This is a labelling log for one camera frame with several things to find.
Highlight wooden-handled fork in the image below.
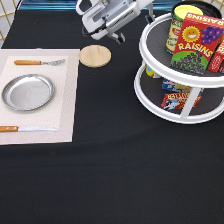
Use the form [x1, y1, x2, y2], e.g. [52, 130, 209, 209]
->
[14, 59, 65, 66]

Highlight yellow blue dotted can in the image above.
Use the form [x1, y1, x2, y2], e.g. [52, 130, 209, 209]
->
[146, 67, 160, 78]

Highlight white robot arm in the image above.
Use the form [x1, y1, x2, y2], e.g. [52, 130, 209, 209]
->
[76, 0, 155, 43]

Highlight round wooden coaster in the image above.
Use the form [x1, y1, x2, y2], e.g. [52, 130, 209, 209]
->
[79, 45, 111, 68]

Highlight black ribbed bowl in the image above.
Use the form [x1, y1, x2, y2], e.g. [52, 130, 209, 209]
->
[186, 0, 224, 18]

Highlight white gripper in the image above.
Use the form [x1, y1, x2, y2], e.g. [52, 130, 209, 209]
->
[76, 0, 155, 44]

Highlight red raisins box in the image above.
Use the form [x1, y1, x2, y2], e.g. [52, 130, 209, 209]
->
[171, 13, 224, 74]

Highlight red cow-print box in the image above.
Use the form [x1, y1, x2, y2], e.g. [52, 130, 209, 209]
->
[160, 92, 203, 111]

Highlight blue yellow small box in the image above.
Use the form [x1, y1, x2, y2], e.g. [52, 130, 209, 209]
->
[162, 79, 191, 93]

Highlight green yellow-lidded canister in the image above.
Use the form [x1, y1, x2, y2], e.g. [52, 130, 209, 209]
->
[166, 5, 203, 54]

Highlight silver metal plate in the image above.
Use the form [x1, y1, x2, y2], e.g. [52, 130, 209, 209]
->
[2, 74, 55, 111]

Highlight wooden-handled knife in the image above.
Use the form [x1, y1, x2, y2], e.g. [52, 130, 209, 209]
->
[0, 126, 57, 133]

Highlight beige woven placemat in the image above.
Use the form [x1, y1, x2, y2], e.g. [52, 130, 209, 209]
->
[0, 49, 79, 145]

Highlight red cake mix box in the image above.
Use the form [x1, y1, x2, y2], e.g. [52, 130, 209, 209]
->
[208, 40, 224, 73]

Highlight white two-tier lazy Susan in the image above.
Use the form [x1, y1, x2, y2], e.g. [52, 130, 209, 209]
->
[134, 13, 224, 124]

